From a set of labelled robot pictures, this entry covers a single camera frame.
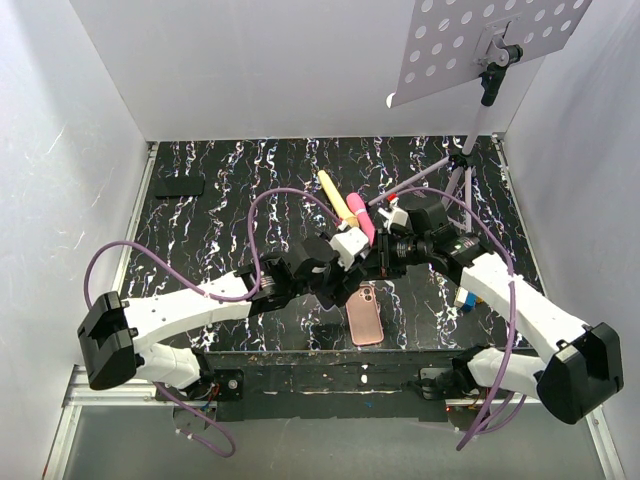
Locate yellow toy microphone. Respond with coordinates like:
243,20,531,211
317,170,359,227

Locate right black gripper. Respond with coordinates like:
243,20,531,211
361,227,432,280

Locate pink toy microphone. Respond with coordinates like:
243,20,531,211
346,192,376,245

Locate black base frame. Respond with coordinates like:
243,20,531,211
154,349,526,426

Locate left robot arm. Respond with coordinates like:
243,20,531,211
77,230,370,400

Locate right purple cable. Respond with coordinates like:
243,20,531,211
394,185,526,452

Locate pink phone case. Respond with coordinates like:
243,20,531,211
345,284,384,347

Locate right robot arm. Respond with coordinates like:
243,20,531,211
375,195,624,425

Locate black smartphone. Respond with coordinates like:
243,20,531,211
153,176,205,199

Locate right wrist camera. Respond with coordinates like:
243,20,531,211
378,193,409,232

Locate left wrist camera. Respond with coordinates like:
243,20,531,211
329,225,371,270

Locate toy building blocks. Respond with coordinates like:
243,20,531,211
454,287,482,312

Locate purple music stand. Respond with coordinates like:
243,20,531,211
386,0,591,207

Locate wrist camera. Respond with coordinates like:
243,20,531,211
378,193,409,232
329,225,371,270

